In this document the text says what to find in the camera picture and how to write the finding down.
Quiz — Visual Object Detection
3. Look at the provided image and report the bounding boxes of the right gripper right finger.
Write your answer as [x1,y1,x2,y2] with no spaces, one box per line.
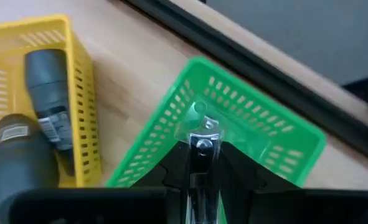
[217,141,298,190]

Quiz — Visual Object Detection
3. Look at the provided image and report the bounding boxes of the green plastic slotted basket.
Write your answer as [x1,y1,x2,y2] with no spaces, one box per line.
[105,55,327,189]

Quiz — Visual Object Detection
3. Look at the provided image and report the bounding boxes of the silver nail clipper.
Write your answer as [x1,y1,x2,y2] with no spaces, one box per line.
[174,99,225,224]

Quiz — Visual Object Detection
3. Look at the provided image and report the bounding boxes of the yellow plastic slotted basket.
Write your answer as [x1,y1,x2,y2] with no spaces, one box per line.
[0,14,103,224]

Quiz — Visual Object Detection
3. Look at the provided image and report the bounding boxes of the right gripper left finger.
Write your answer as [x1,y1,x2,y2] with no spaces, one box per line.
[130,139,192,190]

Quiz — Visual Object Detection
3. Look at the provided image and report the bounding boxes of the black aluminium table frame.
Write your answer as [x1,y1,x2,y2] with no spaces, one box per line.
[118,0,368,166]

